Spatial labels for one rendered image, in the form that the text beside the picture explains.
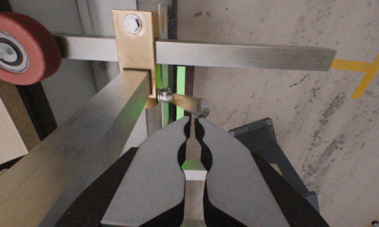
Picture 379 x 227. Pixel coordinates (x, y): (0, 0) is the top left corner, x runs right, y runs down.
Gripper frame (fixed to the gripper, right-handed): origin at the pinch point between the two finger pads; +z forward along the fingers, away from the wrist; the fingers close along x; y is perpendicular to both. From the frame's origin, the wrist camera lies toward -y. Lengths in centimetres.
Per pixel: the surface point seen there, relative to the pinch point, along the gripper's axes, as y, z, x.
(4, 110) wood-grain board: 6.5, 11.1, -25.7
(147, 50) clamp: -2.0, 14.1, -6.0
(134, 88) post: 0.8, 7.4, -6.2
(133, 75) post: 0.7, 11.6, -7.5
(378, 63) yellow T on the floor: 15, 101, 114
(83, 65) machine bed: 6.6, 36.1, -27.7
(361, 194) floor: 134, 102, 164
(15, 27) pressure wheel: -4.3, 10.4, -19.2
